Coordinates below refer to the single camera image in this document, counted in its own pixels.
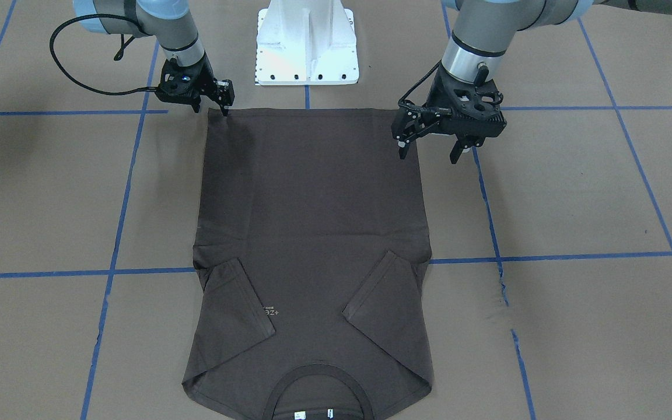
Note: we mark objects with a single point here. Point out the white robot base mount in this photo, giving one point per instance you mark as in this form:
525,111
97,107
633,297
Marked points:
306,43

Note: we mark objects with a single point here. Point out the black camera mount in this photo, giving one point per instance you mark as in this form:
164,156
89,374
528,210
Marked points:
470,111
183,85

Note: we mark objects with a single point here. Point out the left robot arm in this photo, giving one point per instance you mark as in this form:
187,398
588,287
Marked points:
484,30

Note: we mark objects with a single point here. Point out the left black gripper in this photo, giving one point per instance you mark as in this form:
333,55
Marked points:
436,100

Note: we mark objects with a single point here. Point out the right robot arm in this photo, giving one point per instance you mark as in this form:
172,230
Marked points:
169,21

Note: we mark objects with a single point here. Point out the dark brown t-shirt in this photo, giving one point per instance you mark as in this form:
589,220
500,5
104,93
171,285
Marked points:
311,249

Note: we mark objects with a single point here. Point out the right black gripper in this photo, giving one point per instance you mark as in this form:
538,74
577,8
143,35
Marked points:
204,80

